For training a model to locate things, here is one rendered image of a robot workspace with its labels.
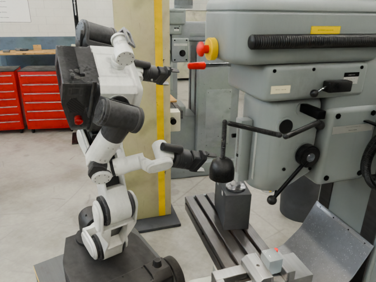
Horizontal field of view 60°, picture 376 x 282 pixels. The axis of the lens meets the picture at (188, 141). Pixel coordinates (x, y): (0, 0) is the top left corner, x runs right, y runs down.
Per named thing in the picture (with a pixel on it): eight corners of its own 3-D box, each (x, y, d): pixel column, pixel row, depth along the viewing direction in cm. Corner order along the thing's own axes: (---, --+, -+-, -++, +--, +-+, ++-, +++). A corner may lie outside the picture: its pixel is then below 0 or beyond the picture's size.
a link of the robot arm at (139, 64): (146, 87, 168) (127, 84, 160) (140, 71, 172) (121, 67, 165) (157, 73, 161) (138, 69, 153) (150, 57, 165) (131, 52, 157)
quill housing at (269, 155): (259, 201, 100) (270, 101, 88) (231, 172, 118) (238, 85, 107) (311, 193, 106) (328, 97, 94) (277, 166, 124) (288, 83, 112)
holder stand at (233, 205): (222, 230, 150) (225, 193, 142) (214, 204, 170) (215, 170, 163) (248, 229, 151) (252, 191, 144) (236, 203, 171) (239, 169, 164)
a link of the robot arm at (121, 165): (142, 175, 134) (95, 187, 131) (137, 156, 141) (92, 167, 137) (138, 160, 126) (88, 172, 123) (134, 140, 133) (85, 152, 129)
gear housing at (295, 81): (263, 103, 86) (267, 65, 82) (226, 85, 107) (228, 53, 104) (364, 96, 95) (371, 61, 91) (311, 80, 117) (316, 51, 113)
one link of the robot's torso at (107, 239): (84, 245, 179) (90, 193, 148) (118, 232, 190) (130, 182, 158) (94, 270, 171) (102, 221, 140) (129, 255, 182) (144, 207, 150)
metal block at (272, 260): (268, 275, 113) (269, 262, 111) (259, 263, 119) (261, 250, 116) (281, 272, 115) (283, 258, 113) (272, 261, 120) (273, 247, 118)
